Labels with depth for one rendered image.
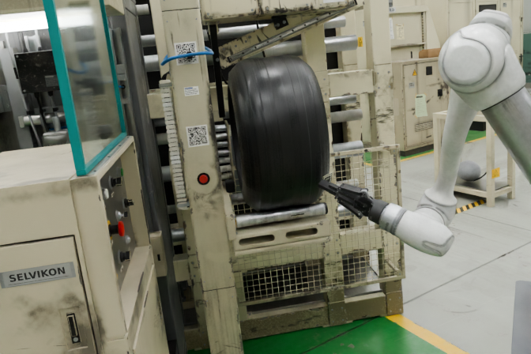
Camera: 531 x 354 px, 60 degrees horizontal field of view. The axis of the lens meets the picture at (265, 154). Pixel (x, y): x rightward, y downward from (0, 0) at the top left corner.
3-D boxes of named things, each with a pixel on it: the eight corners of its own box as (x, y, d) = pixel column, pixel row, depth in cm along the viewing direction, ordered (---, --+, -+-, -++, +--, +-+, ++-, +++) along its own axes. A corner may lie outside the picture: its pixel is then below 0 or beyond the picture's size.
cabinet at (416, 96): (406, 157, 605) (402, 62, 579) (374, 152, 655) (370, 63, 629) (451, 144, 648) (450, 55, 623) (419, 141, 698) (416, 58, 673)
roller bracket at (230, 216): (228, 241, 161) (225, 215, 159) (223, 207, 200) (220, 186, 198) (238, 240, 161) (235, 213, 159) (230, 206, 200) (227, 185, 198)
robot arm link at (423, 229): (389, 243, 140) (404, 227, 151) (438, 269, 133) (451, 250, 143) (401, 214, 136) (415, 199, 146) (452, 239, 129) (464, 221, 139)
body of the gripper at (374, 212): (380, 212, 140) (354, 199, 144) (377, 230, 145) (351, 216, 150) (391, 197, 144) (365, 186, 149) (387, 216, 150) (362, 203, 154)
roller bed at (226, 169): (193, 193, 207) (183, 129, 201) (193, 186, 222) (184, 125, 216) (236, 187, 210) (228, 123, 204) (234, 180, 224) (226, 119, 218)
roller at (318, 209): (233, 225, 169) (234, 230, 164) (231, 213, 167) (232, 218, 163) (325, 211, 173) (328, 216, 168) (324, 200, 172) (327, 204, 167)
